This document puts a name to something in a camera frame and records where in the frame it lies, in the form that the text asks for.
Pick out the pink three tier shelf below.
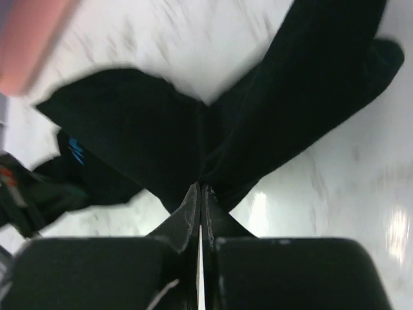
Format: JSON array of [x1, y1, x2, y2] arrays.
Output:
[[1, 1, 80, 96]]

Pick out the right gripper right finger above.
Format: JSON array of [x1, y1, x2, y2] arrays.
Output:
[[201, 186, 392, 309]]

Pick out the black t shirt blue logo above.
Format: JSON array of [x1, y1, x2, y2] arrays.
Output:
[[37, 1, 404, 212]]

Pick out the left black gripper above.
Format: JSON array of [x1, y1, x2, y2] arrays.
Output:
[[1, 153, 87, 238]]

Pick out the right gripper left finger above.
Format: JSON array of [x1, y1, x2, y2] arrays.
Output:
[[5, 183, 201, 309]]

